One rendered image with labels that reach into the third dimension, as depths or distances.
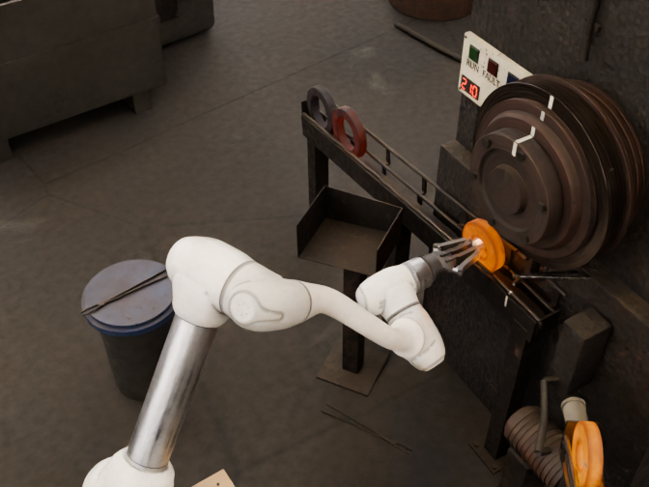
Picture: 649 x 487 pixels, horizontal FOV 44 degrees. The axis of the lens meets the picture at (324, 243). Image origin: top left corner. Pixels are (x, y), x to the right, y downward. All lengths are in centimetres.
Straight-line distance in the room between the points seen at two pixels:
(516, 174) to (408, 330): 48
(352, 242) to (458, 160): 41
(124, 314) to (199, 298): 91
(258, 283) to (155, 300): 102
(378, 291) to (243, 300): 58
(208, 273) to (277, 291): 16
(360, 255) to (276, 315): 86
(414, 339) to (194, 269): 63
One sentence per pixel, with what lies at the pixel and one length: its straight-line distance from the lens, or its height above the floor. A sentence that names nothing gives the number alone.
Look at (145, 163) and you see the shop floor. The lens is 391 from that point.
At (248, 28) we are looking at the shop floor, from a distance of 489.
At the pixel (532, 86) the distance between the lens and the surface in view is 192.
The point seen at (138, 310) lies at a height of 43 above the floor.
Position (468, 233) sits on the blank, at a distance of 236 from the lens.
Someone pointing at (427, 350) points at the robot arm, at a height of 71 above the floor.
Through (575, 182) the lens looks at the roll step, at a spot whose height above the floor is 121.
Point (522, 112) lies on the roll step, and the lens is 194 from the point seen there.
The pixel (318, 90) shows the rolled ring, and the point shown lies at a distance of 294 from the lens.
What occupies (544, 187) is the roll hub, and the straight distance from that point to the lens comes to 186.
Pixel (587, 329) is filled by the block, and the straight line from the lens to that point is 213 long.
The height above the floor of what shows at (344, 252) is 60.
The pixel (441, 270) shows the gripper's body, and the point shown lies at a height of 77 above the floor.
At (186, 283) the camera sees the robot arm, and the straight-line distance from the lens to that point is 177.
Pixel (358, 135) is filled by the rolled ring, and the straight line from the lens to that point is 277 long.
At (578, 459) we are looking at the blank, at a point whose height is 67.
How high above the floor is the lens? 235
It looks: 44 degrees down
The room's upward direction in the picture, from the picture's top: 1 degrees counter-clockwise
